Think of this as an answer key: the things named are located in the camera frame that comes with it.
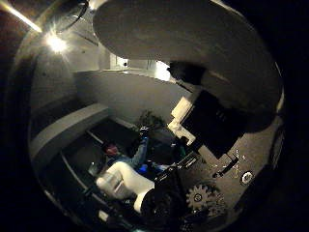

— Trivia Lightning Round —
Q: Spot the green potted plant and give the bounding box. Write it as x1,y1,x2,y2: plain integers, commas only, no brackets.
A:
134,109,167,131

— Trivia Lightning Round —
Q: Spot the round ceiling lamp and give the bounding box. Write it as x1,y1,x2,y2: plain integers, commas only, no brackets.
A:
44,32,70,55

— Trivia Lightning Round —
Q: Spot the grey counter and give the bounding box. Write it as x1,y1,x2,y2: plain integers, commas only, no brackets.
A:
28,102,111,169

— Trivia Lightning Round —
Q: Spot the person in blue jacket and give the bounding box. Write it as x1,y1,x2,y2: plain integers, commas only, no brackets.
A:
101,125,169,176

